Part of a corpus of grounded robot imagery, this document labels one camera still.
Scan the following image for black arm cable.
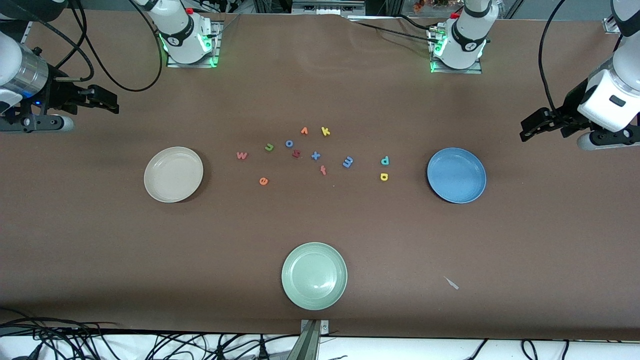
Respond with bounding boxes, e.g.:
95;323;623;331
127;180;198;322
30;0;166;93
538;0;574;115

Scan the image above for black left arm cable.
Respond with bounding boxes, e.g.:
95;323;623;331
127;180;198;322
538;0;574;115

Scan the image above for black floor cable bundle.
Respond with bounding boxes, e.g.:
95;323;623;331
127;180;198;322
0;307;301;360

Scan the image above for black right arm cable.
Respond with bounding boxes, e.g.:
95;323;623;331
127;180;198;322
30;0;166;93

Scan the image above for blue plate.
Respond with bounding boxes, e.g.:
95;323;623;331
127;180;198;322
426;147;487;205

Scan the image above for pale green plate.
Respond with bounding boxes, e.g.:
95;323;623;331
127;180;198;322
281;242;349;311

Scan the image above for black base power cable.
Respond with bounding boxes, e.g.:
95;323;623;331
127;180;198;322
350;14;443;46

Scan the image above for grey power strip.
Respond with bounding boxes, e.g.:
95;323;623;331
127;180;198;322
291;0;367;16

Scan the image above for metal table edge bracket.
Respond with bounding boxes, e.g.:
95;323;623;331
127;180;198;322
300;319;330;360

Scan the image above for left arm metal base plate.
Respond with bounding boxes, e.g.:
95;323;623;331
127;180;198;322
429;25;483;75

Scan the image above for brown table cover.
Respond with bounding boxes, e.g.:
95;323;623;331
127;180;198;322
0;9;640;341

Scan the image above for beige brown plate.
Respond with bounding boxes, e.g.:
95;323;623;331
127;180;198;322
143;146;205;204

